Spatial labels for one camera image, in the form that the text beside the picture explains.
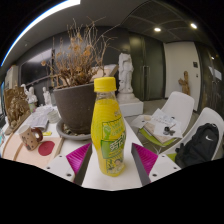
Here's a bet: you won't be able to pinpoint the black wall screen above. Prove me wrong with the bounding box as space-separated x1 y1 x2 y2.
19 48 54 86

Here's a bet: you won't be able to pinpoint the white winged figurine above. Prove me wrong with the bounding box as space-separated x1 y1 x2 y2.
20 83 39 104

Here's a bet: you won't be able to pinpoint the large white statue on pedestal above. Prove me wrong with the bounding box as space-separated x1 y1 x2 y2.
115 52 144 118

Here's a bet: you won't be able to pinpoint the flat round red coaster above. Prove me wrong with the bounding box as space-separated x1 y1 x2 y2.
37 140 56 157

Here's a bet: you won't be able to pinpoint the pile of papers and books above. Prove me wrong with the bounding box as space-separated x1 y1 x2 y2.
131 108 184 144

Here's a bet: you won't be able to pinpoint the tan flat mat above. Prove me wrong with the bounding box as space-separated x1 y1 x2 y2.
1 131 64 169

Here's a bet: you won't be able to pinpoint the round recessed ceiling lights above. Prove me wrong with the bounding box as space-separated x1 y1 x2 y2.
153 22 198 33

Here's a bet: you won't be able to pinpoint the white standing figurine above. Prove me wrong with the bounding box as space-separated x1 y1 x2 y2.
41 86 53 106

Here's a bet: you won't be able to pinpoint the spray bottle with green liquid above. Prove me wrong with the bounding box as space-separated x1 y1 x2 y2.
28 101 37 114

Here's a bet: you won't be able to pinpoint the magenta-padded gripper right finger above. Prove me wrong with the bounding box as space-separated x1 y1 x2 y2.
130 142 182 187

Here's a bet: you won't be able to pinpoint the grey pot with dry plant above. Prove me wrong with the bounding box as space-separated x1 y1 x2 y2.
40 18 118 135

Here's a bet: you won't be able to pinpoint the grey plant saucer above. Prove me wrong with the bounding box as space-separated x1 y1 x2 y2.
55 119 93 141

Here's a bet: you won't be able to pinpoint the long white ceiling light strip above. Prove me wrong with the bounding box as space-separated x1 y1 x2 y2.
1 0 81 66

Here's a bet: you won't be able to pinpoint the white cabinet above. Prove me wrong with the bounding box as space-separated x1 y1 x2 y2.
4 64 19 89

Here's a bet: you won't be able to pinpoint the yellow drink bottle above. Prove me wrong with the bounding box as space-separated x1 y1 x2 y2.
90 76 127 178

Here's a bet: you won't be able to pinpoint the brown relief sculpture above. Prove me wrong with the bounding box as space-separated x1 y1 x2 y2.
3 84 32 131

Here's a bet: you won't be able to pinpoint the small white ribbed cup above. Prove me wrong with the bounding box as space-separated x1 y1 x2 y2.
46 109 62 124

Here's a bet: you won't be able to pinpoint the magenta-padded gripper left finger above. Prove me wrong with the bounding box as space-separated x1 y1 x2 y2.
44 142 94 187

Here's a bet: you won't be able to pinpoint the black backpack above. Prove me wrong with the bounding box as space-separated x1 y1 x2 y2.
174 123 220 169

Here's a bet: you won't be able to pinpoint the dotted mug with brown handle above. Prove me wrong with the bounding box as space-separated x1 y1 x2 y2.
18 124 44 152

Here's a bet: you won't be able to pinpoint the wooden figure statue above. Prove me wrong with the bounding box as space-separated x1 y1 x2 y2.
178 70 191 96

